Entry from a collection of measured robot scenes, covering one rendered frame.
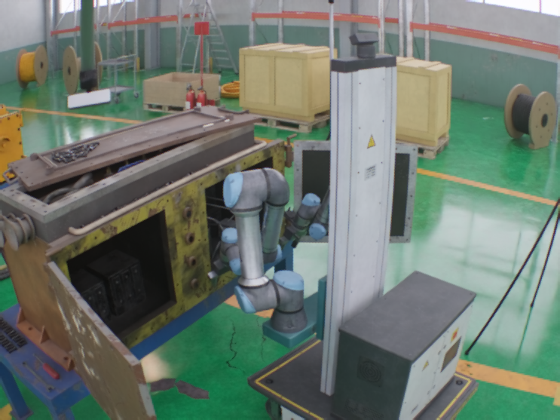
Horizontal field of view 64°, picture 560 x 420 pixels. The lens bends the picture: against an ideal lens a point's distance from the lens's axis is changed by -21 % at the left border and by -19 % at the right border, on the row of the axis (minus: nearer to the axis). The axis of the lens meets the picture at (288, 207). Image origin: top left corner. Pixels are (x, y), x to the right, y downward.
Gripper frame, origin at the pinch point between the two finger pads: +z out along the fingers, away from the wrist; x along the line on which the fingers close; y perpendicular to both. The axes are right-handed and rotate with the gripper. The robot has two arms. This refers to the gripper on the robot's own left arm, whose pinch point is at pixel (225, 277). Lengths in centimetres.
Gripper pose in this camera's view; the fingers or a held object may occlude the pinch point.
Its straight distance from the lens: 250.6
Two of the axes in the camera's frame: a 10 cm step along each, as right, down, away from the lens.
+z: -1.6, 6.8, 7.2
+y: -6.3, -6.3, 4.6
